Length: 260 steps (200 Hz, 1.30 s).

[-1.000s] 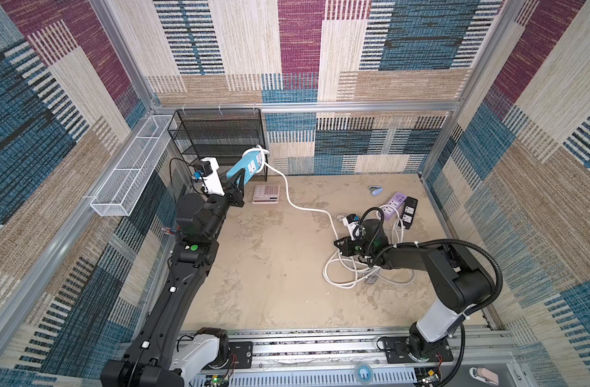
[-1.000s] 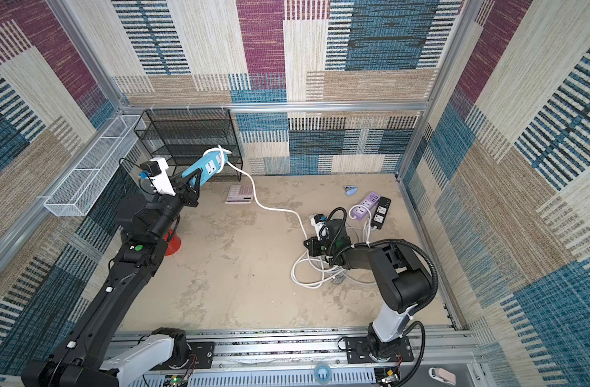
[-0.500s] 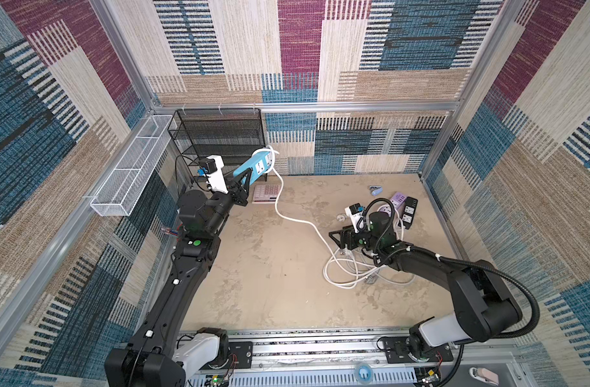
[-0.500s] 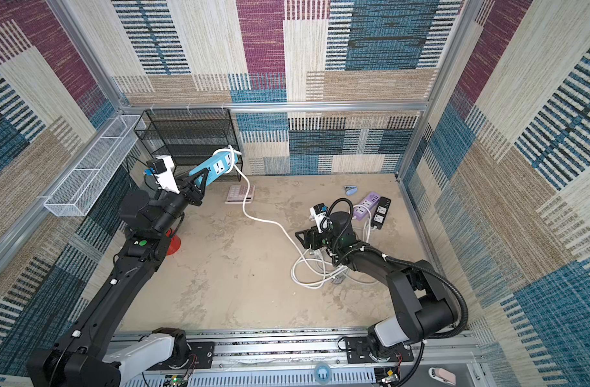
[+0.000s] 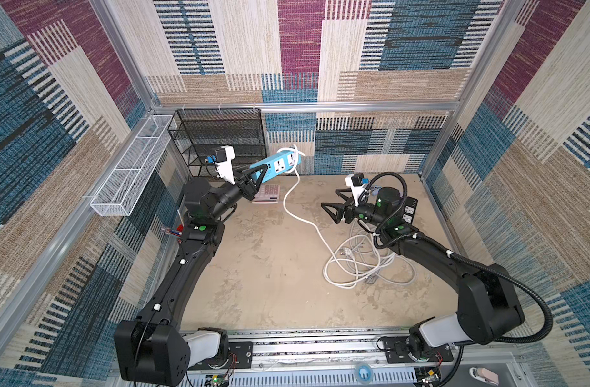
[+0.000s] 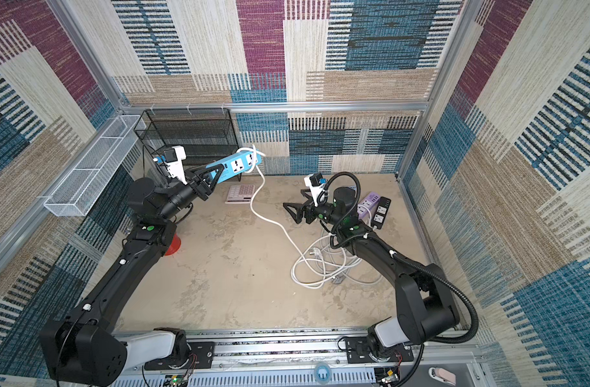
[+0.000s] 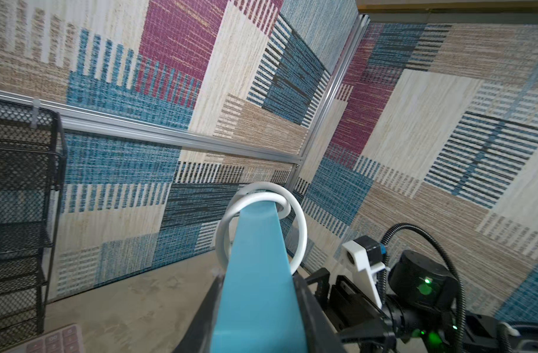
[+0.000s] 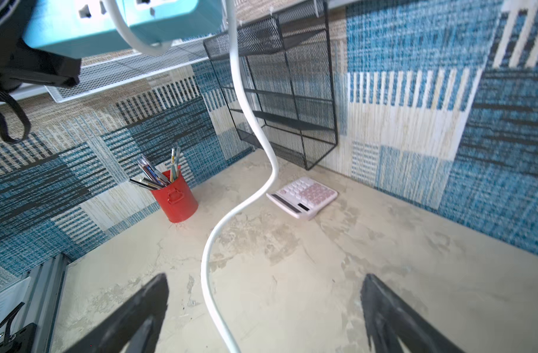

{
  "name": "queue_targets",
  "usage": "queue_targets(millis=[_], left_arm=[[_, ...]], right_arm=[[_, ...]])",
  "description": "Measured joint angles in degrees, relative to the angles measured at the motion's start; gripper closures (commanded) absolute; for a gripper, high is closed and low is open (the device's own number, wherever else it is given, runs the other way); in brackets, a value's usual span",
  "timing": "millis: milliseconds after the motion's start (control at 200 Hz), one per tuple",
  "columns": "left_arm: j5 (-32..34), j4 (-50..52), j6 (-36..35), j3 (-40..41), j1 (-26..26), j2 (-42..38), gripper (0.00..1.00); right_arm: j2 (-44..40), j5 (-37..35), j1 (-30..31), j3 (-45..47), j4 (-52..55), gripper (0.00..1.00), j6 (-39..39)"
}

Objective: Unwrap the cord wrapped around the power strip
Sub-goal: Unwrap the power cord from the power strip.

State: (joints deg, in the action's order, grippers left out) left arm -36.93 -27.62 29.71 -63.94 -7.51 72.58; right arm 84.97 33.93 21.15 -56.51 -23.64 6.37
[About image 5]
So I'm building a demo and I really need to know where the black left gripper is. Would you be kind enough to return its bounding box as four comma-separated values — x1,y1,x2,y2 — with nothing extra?
209,163,267,225

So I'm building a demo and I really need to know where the white power strip cord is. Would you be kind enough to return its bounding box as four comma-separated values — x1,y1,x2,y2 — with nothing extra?
347,222,417,285

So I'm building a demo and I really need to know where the purple power strip with cord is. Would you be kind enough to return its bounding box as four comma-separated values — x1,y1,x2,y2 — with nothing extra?
322,226,414,290

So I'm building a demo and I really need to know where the teal power strip with cord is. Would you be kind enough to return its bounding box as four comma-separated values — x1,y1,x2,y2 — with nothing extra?
257,145,417,290

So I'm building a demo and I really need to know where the black power strip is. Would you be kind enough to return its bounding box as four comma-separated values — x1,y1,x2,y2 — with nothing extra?
402,197,418,224

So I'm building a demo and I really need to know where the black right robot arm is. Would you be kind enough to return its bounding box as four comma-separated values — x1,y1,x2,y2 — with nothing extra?
321,187,525,361

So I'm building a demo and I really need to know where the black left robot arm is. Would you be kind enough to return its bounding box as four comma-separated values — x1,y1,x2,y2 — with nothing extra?
114,164,269,386

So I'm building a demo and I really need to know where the pink calculator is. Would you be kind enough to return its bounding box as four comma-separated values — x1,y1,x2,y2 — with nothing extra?
252,185,280,204

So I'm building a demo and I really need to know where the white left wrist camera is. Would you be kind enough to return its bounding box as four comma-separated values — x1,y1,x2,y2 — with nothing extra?
206,145,235,185

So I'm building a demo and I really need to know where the black wire mesh shelf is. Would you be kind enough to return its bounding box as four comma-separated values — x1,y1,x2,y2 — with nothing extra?
168,108,267,177

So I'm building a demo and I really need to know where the white wire mesh basket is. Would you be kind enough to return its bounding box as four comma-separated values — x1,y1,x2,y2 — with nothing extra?
90,115,172,217

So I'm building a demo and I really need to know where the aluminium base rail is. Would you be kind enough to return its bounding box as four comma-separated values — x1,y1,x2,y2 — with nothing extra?
105,326,518,387

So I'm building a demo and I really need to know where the black corrugated cable conduit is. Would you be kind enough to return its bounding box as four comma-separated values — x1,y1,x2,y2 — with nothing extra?
363,171,555,345

